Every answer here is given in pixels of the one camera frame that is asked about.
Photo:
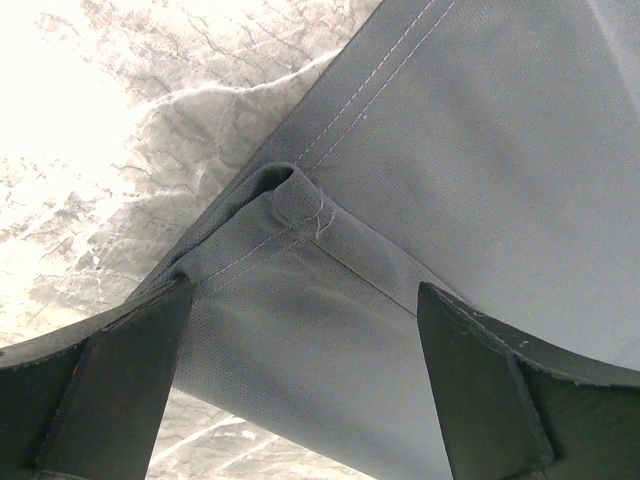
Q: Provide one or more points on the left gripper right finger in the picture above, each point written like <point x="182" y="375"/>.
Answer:
<point x="513" y="406"/>

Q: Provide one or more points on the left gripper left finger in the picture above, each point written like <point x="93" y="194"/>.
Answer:
<point x="86" y="401"/>

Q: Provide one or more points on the dark grey t shirt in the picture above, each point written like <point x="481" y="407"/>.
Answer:
<point x="488" y="147"/>

